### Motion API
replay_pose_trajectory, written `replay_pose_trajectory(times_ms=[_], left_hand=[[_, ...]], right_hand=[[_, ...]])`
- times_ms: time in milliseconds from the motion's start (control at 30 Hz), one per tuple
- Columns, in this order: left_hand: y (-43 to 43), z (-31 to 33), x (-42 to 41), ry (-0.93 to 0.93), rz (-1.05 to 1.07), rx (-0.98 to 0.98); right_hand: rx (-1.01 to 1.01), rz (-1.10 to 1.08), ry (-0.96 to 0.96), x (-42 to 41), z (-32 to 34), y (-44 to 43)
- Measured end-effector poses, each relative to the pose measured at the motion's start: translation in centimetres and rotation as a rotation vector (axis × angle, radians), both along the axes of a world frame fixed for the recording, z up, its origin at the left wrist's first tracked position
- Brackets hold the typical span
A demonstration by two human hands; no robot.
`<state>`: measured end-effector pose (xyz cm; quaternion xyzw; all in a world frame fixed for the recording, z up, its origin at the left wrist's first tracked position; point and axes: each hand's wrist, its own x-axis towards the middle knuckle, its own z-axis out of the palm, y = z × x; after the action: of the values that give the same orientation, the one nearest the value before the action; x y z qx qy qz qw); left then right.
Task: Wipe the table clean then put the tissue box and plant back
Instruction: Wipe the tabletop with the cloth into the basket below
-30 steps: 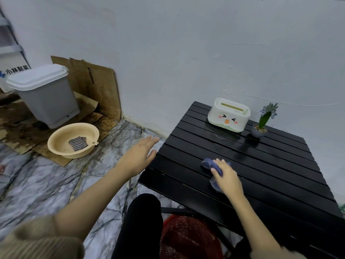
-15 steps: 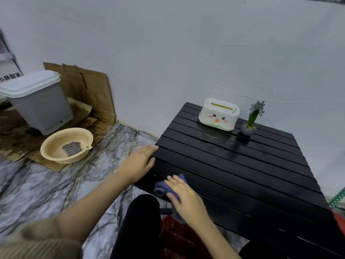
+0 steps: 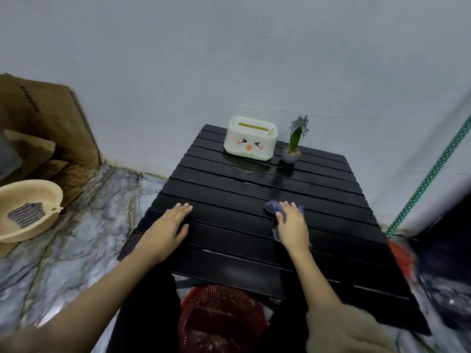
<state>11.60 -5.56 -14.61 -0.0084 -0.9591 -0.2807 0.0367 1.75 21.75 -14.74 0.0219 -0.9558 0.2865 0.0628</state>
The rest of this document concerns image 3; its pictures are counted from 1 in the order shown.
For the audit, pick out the person's left hand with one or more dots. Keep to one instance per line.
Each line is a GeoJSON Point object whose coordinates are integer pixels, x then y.
{"type": "Point", "coordinates": [162, 233]}

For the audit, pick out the person's right hand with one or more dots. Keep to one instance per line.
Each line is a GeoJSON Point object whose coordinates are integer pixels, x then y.
{"type": "Point", "coordinates": [293, 231]}

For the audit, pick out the person's left thumb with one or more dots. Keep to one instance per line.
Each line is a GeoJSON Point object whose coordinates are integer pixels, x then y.
{"type": "Point", "coordinates": [184, 231]}

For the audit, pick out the person's right thumb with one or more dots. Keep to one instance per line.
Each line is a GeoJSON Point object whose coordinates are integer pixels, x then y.
{"type": "Point", "coordinates": [280, 218]}

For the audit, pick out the blue-purple cleaning cloth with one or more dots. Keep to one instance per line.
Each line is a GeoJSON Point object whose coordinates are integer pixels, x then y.
{"type": "Point", "coordinates": [272, 207]}

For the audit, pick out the person's left forearm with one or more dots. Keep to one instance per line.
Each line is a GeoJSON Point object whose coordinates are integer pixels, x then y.
{"type": "Point", "coordinates": [84, 301]}

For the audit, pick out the person's right forearm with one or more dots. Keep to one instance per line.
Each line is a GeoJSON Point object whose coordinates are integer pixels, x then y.
{"type": "Point", "coordinates": [314, 277]}

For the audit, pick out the black slatted folding table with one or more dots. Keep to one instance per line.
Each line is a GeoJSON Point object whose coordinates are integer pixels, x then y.
{"type": "Point", "coordinates": [235, 202]}

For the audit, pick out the purple flower in grey pot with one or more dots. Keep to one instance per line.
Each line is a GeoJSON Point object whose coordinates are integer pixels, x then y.
{"type": "Point", "coordinates": [293, 143]}

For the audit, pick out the white tissue box with face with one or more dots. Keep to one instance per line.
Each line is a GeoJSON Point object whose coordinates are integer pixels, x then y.
{"type": "Point", "coordinates": [250, 141]}

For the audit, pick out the person's black trousers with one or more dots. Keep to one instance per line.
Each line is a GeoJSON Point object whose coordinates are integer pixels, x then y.
{"type": "Point", "coordinates": [147, 312]}

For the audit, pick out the red plastic mesh basket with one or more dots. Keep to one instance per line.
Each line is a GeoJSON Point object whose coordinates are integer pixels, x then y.
{"type": "Point", "coordinates": [220, 319]}

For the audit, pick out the red plastic dustpan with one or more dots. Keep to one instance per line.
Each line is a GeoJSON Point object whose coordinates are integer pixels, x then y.
{"type": "Point", "coordinates": [401, 255]}

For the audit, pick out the beige sleeve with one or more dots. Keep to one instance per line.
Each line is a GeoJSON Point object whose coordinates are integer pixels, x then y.
{"type": "Point", "coordinates": [349, 330]}

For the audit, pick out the green dotted pole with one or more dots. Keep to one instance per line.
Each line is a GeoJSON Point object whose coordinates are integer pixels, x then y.
{"type": "Point", "coordinates": [430, 174]}

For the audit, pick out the striped grey cloth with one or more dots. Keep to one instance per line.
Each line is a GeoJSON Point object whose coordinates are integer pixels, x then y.
{"type": "Point", "coordinates": [26, 213]}

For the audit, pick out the beige plastic basin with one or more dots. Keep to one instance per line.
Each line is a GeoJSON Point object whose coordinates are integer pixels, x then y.
{"type": "Point", "coordinates": [22, 196]}

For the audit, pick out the dark bag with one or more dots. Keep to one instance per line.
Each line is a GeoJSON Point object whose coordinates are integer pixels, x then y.
{"type": "Point", "coordinates": [445, 253]}

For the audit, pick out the brown cardboard box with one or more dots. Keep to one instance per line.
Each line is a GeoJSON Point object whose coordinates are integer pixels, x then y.
{"type": "Point", "coordinates": [44, 117]}

